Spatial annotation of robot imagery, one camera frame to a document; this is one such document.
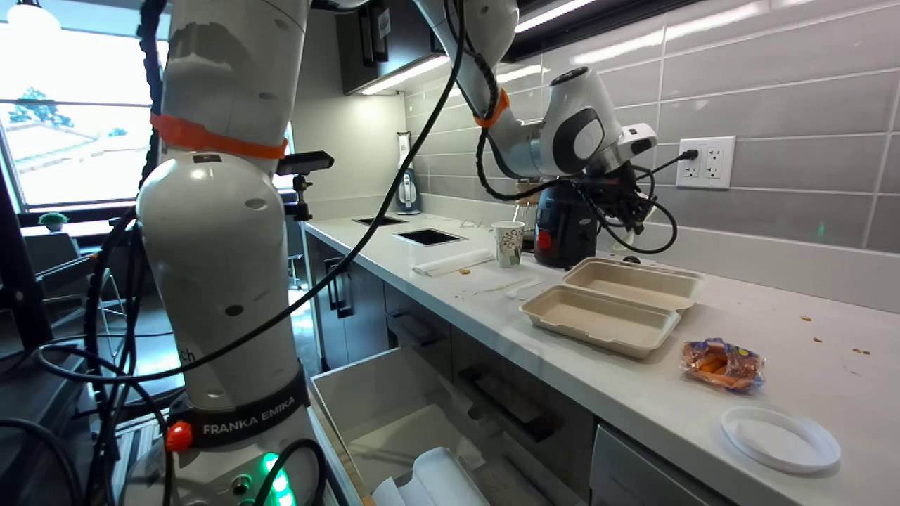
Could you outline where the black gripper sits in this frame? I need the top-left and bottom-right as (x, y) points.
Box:
(578, 168), (660, 238)

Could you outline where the black coffee grinder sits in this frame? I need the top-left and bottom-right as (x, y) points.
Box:
(530, 179), (615, 272)

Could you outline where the beige clamshell takeout container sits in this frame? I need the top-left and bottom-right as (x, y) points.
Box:
(521, 252), (703, 363)

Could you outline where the printed paper cup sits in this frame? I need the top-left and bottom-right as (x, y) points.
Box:
(492, 220), (529, 272)

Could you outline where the cream plastic knife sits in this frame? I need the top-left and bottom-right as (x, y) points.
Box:
(470, 268), (540, 293)

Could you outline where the orange blue carrot bag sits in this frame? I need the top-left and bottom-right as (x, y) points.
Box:
(681, 335), (767, 393)

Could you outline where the soap dispenser bottle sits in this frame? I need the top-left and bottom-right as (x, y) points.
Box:
(393, 130), (425, 216)

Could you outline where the white plastic lid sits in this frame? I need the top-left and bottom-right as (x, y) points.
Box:
(717, 401), (844, 479)

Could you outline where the dark base cabinet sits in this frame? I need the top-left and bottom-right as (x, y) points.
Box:
(307, 234), (397, 373)

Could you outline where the open white drawer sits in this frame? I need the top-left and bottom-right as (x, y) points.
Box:
(307, 347), (601, 506)

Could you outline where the white paper roll stack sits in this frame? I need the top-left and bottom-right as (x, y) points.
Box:
(370, 445), (488, 506)

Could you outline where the black grinder power cable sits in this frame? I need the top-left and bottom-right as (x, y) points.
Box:
(644, 146), (699, 184)

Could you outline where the white wall outlet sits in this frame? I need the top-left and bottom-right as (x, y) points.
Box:
(674, 133), (738, 191)

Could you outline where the black camera on stand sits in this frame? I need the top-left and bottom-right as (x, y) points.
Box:
(265, 150), (336, 223)

